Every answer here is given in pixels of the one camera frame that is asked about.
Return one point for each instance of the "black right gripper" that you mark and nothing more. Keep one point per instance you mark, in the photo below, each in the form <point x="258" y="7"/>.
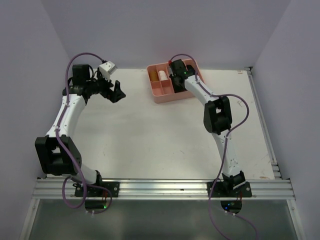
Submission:
<point x="176" y="88"/>

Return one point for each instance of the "aluminium table frame rail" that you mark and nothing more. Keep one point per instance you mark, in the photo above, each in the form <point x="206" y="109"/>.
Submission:
<point x="162" y="150"/>

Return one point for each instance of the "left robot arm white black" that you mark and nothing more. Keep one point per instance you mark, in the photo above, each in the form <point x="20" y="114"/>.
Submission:
<point x="57" y="152"/>

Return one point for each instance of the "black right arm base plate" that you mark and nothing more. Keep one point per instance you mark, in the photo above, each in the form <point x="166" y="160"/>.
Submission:
<point x="221" y="191"/>

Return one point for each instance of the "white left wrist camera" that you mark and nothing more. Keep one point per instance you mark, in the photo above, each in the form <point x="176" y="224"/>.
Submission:
<point x="107" y="69"/>

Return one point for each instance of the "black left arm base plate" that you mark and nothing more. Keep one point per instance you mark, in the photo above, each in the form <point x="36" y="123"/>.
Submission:
<point x="106" y="189"/>

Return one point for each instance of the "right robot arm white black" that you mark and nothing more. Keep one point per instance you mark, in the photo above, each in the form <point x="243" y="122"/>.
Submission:
<point x="217" y="120"/>

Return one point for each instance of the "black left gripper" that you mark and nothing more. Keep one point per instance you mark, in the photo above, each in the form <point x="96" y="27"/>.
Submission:
<point x="113" y="95"/>

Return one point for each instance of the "pink divided organizer tray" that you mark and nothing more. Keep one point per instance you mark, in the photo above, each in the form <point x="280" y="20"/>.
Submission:
<point x="163" y="91"/>

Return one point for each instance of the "brown rolled underwear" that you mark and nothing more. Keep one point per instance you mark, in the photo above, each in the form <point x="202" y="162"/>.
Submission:
<point x="153" y="75"/>

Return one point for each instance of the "white pink rolled underwear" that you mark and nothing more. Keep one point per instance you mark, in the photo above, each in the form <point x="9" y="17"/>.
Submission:
<point x="162" y="75"/>

